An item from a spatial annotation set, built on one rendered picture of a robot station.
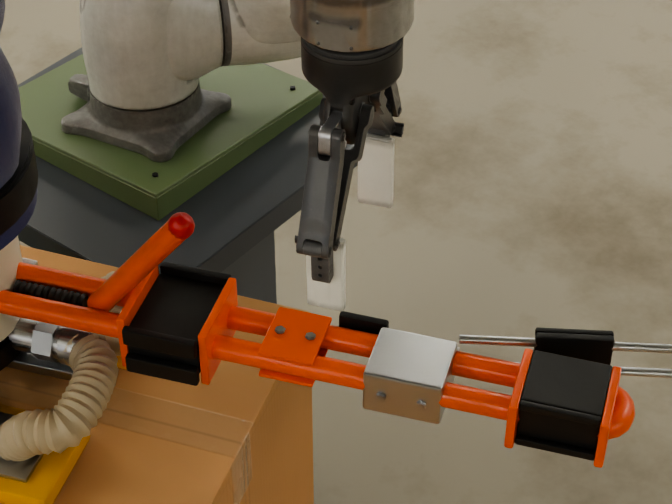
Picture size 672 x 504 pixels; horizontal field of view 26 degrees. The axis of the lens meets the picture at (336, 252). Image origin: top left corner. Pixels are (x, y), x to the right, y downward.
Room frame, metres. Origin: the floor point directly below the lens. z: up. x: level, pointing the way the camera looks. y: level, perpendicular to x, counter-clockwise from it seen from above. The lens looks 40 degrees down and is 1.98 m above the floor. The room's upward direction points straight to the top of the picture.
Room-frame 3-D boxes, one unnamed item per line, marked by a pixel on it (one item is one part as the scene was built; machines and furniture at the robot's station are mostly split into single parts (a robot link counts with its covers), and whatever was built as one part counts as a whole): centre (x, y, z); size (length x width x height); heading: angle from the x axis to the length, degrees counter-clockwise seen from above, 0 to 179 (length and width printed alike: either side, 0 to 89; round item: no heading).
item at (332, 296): (0.85, 0.01, 1.24); 0.03 x 0.01 x 0.07; 72
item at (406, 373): (0.90, -0.06, 1.08); 0.07 x 0.07 x 0.04; 74
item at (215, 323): (0.96, 0.14, 1.08); 0.10 x 0.08 x 0.06; 164
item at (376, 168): (0.98, -0.03, 1.24); 0.03 x 0.01 x 0.07; 72
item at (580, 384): (0.86, -0.19, 1.08); 0.08 x 0.07 x 0.05; 74
